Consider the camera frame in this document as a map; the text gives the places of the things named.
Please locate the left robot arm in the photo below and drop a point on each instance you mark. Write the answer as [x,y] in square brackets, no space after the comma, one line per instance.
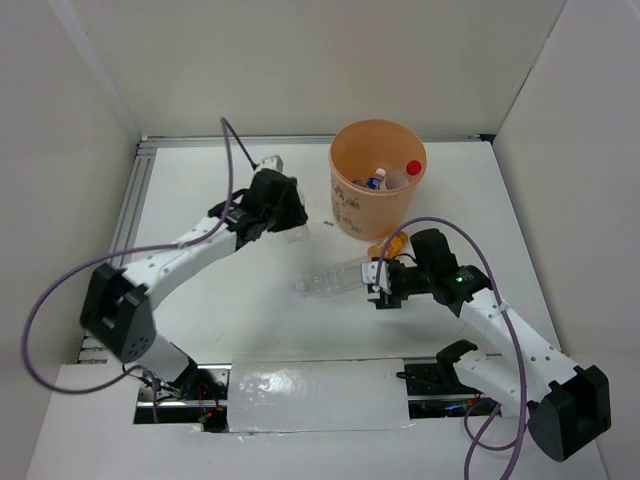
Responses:
[120,302]

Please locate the Pocari Sweat blue label bottle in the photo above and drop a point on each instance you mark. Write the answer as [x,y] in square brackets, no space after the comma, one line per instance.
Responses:
[377,181]

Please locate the orange juice bottle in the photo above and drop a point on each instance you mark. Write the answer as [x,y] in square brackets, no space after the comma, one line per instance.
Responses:
[389,248]

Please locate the red label bottle red cap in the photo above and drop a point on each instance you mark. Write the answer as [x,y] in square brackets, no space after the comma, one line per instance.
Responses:
[401,178]

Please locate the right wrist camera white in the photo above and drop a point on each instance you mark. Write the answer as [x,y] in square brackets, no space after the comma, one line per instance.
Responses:
[375,276]

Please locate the peach capybara plastic bin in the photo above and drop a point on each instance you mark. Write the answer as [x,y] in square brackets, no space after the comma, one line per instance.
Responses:
[354,154]

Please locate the black label bottle black cap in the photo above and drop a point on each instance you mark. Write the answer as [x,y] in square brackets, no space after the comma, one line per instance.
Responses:
[360,184]

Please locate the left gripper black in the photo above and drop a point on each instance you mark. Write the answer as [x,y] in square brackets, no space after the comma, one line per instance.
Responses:
[275,227]

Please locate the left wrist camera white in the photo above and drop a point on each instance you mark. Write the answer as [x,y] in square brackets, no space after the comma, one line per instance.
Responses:
[273,162]

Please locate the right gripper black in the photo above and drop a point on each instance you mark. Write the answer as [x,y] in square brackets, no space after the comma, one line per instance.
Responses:
[392,301]

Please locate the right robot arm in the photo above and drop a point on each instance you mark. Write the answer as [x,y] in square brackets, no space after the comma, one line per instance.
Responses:
[564,405]

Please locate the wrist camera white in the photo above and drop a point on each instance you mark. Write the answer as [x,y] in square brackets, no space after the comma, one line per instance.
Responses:
[273,162]
[375,276]

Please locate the small black label bottle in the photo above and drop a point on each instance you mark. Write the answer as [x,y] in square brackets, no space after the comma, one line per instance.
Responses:
[300,227]

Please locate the clear bottle white cap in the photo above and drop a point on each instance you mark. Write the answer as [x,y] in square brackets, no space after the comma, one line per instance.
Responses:
[332,281]

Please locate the white taped cover sheet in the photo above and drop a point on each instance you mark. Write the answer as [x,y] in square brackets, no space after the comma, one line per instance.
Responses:
[323,396]

